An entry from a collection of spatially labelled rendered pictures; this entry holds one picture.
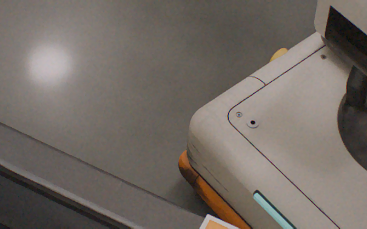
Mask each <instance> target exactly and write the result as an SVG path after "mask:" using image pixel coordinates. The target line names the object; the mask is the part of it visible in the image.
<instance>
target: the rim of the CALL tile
mask: <svg viewBox="0 0 367 229"><path fill-rule="evenodd" d="M210 220H212V221H214V222H216V223H219V224H221V225H223V226H225V227H228V228H230V229H239V228H237V227H235V226H233V225H231V224H228V223H227V222H223V221H221V220H219V219H217V218H215V217H213V216H211V215H209V214H208V215H207V216H206V218H205V219H204V221H203V223H202V224H201V227H200V229H205V228H206V227H207V225H208V223H209V221H210Z"/></svg>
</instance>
